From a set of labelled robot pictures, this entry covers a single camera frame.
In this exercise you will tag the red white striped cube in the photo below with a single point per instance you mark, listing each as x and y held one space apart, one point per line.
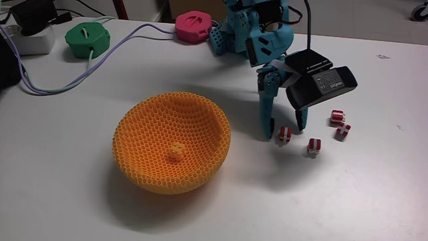
285 134
337 117
314 146
343 130

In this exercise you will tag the yellow brick cube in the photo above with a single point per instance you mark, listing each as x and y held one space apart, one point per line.
177 152

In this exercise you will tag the yellow honeycomb basket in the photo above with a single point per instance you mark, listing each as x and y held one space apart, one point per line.
150 144

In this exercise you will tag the pink printed box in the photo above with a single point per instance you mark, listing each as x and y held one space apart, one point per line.
193 28

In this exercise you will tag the chair caster wheel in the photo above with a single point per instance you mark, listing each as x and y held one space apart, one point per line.
419 12

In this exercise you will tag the red pole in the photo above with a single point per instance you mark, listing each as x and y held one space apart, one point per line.
120 8

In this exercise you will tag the green printed box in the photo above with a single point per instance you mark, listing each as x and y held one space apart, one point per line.
87 41

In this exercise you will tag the white power strip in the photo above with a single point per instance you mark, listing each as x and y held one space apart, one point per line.
33 43

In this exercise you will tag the black power adapter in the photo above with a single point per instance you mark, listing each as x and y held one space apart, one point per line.
31 15

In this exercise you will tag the black bag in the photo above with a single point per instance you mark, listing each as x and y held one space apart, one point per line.
8 67

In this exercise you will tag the black camera box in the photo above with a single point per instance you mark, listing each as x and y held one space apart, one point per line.
321 80

